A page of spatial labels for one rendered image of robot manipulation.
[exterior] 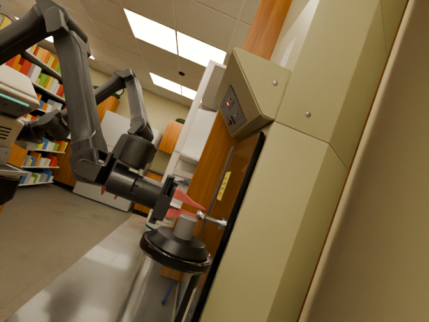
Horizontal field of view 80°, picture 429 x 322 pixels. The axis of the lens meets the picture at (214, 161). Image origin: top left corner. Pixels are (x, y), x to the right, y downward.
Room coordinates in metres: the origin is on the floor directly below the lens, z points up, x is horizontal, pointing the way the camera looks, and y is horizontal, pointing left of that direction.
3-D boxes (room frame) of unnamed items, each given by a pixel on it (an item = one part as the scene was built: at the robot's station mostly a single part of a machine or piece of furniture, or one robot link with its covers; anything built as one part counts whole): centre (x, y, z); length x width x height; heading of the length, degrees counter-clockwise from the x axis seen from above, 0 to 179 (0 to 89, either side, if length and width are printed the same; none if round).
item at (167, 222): (1.25, 0.14, 1.01); 0.13 x 0.13 x 0.15
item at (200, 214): (0.53, -0.03, 1.20); 0.10 x 0.05 x 0.03; 4
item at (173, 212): (0.54, 0.03, 1.20); 0.09 x 0.07 x 0.07; 95
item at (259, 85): (0.60, 0.00, 1.46); 0.32 x 0.11 x 0.10; 5
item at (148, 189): (0.54, 0.10, 1.20); 0.07 x 0.07 x 0.10; 5
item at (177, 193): (0.54, 0.03, 1.19); 0.09 x 0.07 x 0.07; 95
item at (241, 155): (0.61, -0.05, 1.19); 0.30 x 0.01 x 0.40; 4
